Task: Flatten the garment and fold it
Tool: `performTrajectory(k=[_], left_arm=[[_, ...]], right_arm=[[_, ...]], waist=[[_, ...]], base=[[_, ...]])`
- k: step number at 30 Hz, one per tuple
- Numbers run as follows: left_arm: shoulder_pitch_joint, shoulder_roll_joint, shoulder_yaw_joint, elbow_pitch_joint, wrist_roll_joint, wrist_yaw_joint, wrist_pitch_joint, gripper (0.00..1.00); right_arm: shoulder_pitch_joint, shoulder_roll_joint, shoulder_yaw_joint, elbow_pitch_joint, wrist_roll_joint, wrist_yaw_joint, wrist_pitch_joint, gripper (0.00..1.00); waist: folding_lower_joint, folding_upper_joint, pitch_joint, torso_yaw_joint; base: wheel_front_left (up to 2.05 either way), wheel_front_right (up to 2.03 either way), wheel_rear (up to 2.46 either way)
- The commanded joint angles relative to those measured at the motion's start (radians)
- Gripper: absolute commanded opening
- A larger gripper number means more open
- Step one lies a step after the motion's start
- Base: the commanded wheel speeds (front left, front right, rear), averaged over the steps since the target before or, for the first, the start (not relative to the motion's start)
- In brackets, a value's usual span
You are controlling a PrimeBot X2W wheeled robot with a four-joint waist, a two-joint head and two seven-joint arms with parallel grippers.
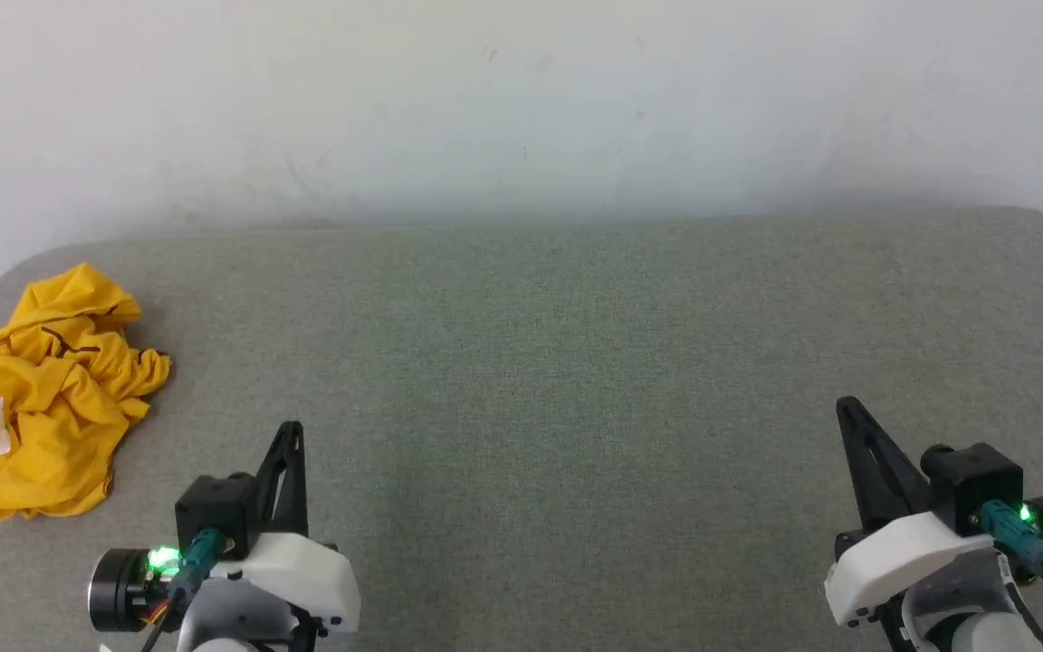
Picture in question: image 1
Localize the arm teal plug cable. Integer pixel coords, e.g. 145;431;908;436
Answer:
139;530;229;652
979;500;1043;633

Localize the right arm teal plug cable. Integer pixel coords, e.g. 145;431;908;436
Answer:
979;500;1043;633

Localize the left arm teal plug cable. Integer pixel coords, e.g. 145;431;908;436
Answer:
139;530;229;652

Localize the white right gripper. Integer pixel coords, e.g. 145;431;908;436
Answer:
825;396;998;628

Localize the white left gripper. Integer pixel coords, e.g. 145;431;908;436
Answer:
212;421;362;637

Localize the grey fabric sofa cushion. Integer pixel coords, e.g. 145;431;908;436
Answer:
0;206;1043;652

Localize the yellow shirt with white face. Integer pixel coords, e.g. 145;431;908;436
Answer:
0;263;173;522

